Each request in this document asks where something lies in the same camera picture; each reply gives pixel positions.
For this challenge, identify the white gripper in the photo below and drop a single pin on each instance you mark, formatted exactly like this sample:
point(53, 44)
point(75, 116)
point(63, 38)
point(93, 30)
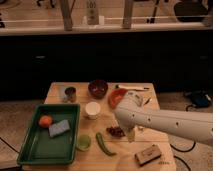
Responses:
point(131, 135)

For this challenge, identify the dark red grape bunch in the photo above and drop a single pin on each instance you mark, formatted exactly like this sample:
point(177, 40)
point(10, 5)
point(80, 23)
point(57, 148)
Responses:
point(115, 131)

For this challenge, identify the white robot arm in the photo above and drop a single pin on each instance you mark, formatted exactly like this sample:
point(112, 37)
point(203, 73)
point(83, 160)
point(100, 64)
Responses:
point(196, 126)

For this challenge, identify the brown wooden block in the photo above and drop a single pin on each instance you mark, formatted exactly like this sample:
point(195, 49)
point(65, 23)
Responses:
point(148, 155)

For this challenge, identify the green chili pepper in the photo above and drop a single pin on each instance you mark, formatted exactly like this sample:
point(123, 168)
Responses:
point(100, 141)

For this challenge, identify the orange bowl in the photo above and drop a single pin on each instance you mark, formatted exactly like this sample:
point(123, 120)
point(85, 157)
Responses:
point(115, 97)

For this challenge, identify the white cup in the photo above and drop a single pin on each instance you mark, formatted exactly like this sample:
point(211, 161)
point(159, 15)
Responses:
point(92, 110)

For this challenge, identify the green plastic cup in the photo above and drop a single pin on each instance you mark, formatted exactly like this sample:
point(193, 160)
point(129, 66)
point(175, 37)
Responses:
point(83, 143)

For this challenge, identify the dark maroon bowl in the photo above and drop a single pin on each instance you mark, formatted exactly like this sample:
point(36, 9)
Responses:
point(98, 88)

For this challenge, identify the metal can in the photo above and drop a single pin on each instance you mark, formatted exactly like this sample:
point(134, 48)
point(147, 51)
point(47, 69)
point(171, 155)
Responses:
point(70, 93)

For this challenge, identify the blue sponge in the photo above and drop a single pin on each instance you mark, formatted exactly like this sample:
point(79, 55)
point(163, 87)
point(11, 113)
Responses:
point(59, 128)

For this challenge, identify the dark blue bag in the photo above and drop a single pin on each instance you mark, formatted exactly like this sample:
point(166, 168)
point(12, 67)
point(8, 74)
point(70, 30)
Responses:
point(199, 99)

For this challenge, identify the orange tomato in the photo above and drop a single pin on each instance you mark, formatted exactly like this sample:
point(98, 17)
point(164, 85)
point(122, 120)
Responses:
point(45, 121)

